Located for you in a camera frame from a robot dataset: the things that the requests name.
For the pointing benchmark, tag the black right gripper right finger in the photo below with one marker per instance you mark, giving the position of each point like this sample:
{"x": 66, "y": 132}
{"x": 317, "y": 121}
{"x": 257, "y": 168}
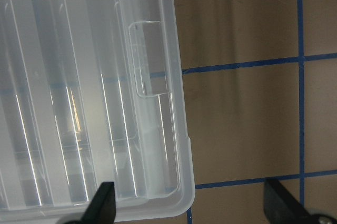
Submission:
{"x": 280, "y": 207}

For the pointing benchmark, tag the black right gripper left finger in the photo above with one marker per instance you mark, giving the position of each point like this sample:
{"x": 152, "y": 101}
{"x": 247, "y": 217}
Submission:
{"x": 102, "y": 208}

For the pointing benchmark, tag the clear plastic box lid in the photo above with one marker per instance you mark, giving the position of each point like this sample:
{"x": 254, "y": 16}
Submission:
{"x": 92, "y": 92}

